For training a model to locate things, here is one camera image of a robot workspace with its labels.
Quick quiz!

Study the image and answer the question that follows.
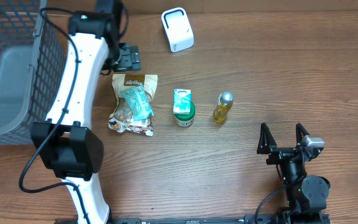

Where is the Kleenex tissue pack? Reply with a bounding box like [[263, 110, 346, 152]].
[[173, 89, 191, 115]]

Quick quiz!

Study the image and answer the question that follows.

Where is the green lid white jar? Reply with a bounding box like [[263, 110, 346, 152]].
[[174, 102, 196, 127]]

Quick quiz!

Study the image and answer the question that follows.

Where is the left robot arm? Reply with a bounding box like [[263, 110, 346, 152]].
[[19, 0, 140, 223]]

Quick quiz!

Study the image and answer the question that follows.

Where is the grey plastic mesh basket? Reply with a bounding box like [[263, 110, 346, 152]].
[[0, 0, 66, 145]]

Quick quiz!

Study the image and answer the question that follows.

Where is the teal snack packet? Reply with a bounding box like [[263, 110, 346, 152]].
[[121, 84, 154, 120]]

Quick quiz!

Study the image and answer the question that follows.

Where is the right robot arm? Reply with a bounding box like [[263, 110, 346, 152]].
[[254, 123, 331, 224]]

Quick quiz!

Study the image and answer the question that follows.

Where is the white barcode scanner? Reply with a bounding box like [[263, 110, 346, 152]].
[[161, 7, 195, 53]]

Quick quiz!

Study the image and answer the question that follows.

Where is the beige Pantree snack pouch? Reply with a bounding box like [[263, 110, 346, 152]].
[[108, 74, 158, 136]]

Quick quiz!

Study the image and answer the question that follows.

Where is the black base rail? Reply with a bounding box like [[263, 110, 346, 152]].
[[108, 215, 331, 224]]

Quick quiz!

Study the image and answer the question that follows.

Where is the yellow Vim liquid bottle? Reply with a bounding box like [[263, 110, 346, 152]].
[[213, 91, 234, 123]]

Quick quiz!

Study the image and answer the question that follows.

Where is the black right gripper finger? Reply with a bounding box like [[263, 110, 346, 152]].
[[296, 123, 309, 147], [257, 123, 277, 154]]

